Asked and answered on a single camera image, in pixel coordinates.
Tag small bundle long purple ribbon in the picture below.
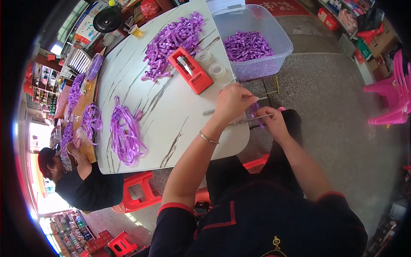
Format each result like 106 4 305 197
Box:
80 102 103 146

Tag red gift box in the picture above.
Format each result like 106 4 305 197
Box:
317 8 341 31

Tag small red plastic stool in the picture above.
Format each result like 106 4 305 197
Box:
107 231 138 257

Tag stack of red cartons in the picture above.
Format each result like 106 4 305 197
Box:
85 230 113 255

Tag short purple ribbon piece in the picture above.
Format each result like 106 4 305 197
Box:
250 102 266 130

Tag purple ribbon heap on wood table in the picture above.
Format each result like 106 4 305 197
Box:
66 73 86 117

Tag clear tape roll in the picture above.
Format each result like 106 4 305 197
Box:
209 63 226 77
195 51 212 65

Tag silver bracelet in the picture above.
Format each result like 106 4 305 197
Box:
198 130 220 145

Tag heap of folded purple ribbons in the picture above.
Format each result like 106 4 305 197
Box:
223 30 276 63

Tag person's left hand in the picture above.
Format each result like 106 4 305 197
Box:
213 82 259 122

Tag thin metal strip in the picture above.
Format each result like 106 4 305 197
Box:
227 113 274 126

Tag drinks shelf with bottles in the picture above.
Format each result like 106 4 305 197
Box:
48 210 97 257

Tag large bundle long purple ribbon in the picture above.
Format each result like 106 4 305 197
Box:
109 95 148 166

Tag red door mat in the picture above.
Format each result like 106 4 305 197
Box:
245 0 314 17

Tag purple ribbon spool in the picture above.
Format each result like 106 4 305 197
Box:
85 53 104 82

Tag white wire rack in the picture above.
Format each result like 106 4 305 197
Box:
63 48 93 76

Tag clear plastic storage bin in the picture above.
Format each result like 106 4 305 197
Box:
211 4 294 82

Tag person's right hand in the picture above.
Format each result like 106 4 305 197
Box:
256 106 290 142

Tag stack of pink plastic chairs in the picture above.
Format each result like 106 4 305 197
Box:
363 49 411 126

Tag heap of cardboard cartons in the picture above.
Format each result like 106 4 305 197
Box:
353 18 400 81

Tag red plastic stool under person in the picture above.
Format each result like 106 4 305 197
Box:
195 154 270 206

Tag person's body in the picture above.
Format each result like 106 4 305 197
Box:
148 180 369 257

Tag shop shelf with goods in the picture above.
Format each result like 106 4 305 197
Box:
24 62 61 120

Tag person's legs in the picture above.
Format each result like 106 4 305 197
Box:
205 109 305 206

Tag gold metal stand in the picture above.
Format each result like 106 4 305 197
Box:
261 75 280 96

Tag pile of cut purple ribbons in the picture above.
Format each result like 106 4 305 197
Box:
141 11 205 82

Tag long metal ruler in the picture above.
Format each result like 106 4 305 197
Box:
202 96 268 116

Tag black round fan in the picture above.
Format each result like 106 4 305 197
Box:
93 7 123 33

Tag red tape dispenser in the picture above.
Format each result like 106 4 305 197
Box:
168 47 214 95

